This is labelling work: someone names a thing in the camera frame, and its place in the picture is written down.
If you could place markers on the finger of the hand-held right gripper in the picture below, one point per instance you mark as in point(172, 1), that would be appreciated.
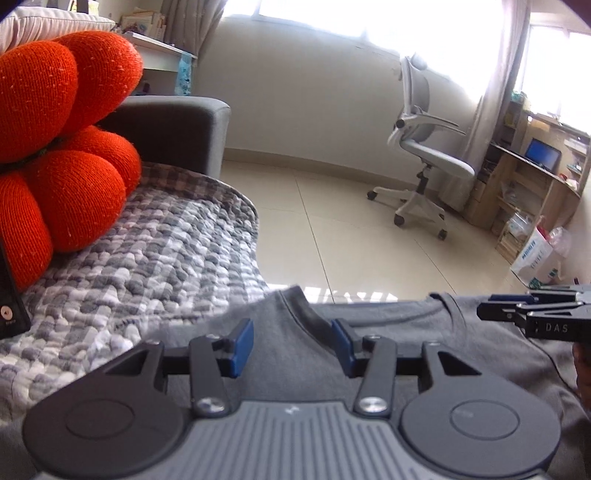
point(554, 295)
point(554, 323)

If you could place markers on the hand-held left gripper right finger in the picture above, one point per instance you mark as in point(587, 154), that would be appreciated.
point(344, 347)

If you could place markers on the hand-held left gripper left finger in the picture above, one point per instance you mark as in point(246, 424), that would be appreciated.
point(242, 345)

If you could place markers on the gray t-shirt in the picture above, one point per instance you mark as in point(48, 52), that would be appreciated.
point(291, 350)

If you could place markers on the person's right hand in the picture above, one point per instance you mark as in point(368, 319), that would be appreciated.
point(584, 369)

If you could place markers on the white cardboard box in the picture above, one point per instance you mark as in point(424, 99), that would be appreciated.
point(533, 258)

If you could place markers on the clear plastic bag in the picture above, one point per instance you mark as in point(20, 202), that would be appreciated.
point(561, 240)

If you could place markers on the wooden desk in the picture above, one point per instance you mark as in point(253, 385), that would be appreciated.
point(521, 198)

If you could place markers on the gray white quilted blanket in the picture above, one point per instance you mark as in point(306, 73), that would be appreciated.
point(161, 258)

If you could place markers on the laptop with blue screen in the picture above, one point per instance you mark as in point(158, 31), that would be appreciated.
point(544, 153)

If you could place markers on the white gray office chair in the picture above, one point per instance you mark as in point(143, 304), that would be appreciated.
point(429, 152)

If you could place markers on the light gray curtain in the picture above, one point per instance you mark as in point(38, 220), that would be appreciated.
point(194, 32)
point(494, 92)

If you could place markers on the dark gray sofa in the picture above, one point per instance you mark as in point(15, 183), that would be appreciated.
point(184, 129)

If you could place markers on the black smartphone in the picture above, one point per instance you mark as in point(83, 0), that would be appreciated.
point(9, 304)

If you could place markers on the blue plastic bag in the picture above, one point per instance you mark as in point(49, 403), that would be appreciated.
point(183, 76)

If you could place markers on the orange flower cushion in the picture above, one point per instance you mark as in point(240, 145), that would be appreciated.
point(60, 138)

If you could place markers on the white bookshelf desk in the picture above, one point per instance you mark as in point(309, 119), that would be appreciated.
point(159, 64)

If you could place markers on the row of books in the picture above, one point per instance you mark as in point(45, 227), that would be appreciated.
point(143, 25)

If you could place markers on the white pillow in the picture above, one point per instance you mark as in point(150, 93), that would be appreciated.
point(46, 25)

